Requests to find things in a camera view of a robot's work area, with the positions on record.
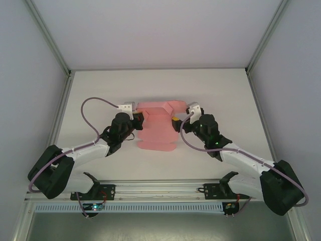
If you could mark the pink paper box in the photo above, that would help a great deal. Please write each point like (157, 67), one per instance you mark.
(158, 130)

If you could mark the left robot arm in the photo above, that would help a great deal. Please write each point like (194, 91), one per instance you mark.
(85, 150)

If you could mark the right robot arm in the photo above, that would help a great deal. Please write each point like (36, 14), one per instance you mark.
(240, 158)

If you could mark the small circuit board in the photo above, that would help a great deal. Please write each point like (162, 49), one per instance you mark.
(230, 206)
(94, 207)

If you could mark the grey metal panel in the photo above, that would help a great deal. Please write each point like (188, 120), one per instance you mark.
(160, 228)

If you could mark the aluminium side rail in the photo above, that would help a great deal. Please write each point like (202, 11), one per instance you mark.
(262, 113)
(58, 113)

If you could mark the aluminium corner post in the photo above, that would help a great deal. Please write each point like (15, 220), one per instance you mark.
(48, 32)
(266, 32)

